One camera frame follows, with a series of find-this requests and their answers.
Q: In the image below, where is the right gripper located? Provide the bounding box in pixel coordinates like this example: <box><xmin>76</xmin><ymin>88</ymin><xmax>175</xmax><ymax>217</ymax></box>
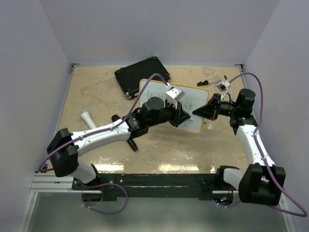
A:
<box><xmin>193</xmin><ymin>93</ymin><xmax>239</xmax><ymax>121</ymax></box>

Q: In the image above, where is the orange framed whiteboard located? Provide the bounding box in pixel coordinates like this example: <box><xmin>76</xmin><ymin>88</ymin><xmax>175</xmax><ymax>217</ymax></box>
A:
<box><xmin>140</xmin><ymin>80</ymin><xmax>209</xmax><ymax>133</ymax></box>

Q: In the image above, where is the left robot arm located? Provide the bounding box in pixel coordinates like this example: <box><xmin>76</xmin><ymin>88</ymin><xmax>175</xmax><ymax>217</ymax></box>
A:
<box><xmin>47</xmin><ymin>97</ymin><xmax>191</xmax><ymax>189</ymax></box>

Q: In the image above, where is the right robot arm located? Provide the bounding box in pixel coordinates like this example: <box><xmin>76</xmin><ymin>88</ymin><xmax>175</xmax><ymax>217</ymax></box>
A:
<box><xmin>193</xmin><ymin>88</ymin><xmax>286</xmax><ymax>206</ymax></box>

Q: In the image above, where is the black whiteboard foot clip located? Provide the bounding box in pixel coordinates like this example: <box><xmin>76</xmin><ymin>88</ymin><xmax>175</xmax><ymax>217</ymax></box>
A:
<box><xmin>197</xmin><ymin>80</ymin><xmax>209</xmax><ymax>87</ymax></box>

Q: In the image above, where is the black microphone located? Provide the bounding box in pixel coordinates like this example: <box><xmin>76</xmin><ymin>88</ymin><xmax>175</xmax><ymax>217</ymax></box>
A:
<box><xmin>111</xmin><ymin>115</ymin><xmax>138</xmax><ymax>152</ymax></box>

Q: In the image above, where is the black hard case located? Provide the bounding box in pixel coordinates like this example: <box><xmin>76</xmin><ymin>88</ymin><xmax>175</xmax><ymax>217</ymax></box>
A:
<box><xmin>114</xmin><ymin>57</ymin><xmax>171</xmax><ymax>99</ymax></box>

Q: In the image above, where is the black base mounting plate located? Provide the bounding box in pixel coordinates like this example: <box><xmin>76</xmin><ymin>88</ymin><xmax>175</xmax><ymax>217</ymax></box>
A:
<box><xmin>71</xmin><ymin>173</ymin><xmax>244</xmax><ymax>202</ymax></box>

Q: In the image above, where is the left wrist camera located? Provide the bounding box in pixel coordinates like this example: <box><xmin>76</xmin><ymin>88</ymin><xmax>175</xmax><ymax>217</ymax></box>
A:
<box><xmin>165</xmin><ymin>84</ymin><xmax>185</xmax><ymax>109</ymax></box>

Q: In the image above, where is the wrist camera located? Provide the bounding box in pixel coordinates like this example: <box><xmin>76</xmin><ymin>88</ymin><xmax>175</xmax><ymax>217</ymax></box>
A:
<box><xmin>165</xmin><ymin>84</ymin><xmax>185</xmax><ymax>109</ymax></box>
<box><xmin>215</xmin><ymin>80</ymin><xmax>230</xmax><ymax>92</ymax></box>

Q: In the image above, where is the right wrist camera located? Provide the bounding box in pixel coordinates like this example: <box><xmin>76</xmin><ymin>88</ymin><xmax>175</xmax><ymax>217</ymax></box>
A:
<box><xmin>215</xmin><ymin>80</ymin><xmax>230</xmax><ymax>92</ymax></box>

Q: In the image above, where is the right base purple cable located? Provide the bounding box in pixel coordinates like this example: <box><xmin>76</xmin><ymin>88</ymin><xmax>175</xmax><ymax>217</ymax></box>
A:
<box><xmin>217</xmin><ymin>189</ymin><xmax>244</xmax><ymax>208</ymax></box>

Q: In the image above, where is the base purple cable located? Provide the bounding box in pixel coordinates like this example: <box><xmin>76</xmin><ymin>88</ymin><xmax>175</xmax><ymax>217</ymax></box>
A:
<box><xmin>81</xmin><ymin>181</ymin><xmax>130</xmax><ymax>215</ymax></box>
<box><xmin>217</xmin><ymin>189</ymin><xmax>244</xmax><ymax>208</ymax></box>

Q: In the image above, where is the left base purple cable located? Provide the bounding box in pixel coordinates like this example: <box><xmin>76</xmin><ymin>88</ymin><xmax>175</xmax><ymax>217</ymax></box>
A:
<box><xmin>81</xmin><ymin>181</ymin><xmax>130</xmax><ymax>215</ymax></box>

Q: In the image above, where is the aluminium table frame rail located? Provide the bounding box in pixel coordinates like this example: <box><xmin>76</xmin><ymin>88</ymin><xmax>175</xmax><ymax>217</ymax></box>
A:
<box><xmin>31</xmin><ymin>174</ymin><xmax>232</xmax><ymax>193</ymax></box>

